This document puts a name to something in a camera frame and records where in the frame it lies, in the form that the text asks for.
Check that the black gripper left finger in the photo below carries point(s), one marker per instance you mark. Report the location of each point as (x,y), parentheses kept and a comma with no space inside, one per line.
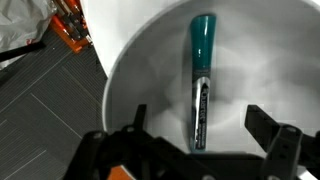
(133,156)

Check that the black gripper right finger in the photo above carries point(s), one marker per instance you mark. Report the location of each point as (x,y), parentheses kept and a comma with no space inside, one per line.
(283,146)

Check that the teal dry erase marker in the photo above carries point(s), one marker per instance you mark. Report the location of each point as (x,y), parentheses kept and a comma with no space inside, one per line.
(201,76)

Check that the white round bowl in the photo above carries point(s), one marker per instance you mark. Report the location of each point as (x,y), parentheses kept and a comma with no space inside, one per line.
(150,76)

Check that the orange and black tool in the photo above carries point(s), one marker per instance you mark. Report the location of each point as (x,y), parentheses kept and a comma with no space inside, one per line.
(68,26)

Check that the black bar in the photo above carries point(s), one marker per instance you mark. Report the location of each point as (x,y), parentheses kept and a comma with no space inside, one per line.
(20,51)

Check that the white plastic bag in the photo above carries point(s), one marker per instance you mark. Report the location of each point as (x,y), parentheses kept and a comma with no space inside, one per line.
(20,20)

